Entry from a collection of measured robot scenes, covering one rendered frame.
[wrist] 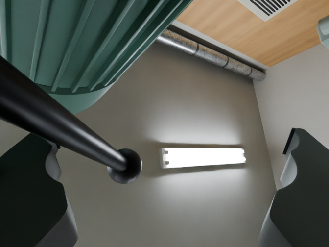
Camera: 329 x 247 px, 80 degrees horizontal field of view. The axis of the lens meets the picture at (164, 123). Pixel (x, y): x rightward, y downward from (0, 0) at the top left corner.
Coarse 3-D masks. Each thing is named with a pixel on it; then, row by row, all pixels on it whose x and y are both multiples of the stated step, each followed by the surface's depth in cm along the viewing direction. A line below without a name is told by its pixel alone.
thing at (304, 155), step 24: (288, 144) 10; (312, 144) 9; (288, 168) 8; (312, 168) 8; (288, 192) 7; (312, 192) 7; (288, 216) 6; (312, 216) 6; (264, 240) 6; (288, 240) 5; (312, 240) 5
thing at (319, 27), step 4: (328, 16) 162; (320, 20) 166; (324, 20) 163; (328, 20) 161; (320, 24) 165; (324, 24) 163; (328, 24) 161; (320, 28) 166; (324, 28) 164; (328, 28) 162; (320, 32) 176; (324, 32) 166; (328, 32) 165; (320, 36) 176; (324, 36) 173; (328, 36) 171; (324, 40) 173; (328, 40) 172; (324, 44) 178; (328, 44) 178; (328, 48) 184
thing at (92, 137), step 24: (0, 72) 5; (0, 96) 5; (24, 96) 5; (48, 96) 6; (24, 120) 6; (48, 120) 6; (72, 120) 8; (72, 144) 9; (96, 144) 10; (120, 168) 17
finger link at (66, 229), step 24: (24, 144) 9; (48, 144) 9; (0, 168) 8; (24, 168) 8; (48, 168) 8; (0, 192) 7; (24, 192) 7; (48, 192) 7; (0, 216) 6; (24, 216) 6; (48, 216) 6; (72, 216) 7; (0, 240) 5; (24, 240) 5; (48, 240) 6; (72, 240) 6
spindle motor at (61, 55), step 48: (0, 0) 9; (48, 0) 9; (96, 0) 9; (144, 0) 10; (192, 0) 14; (0, 48) 13; (48, 48) 12; (96, 48) 12; (144, 48) 16; (96, 96) 22
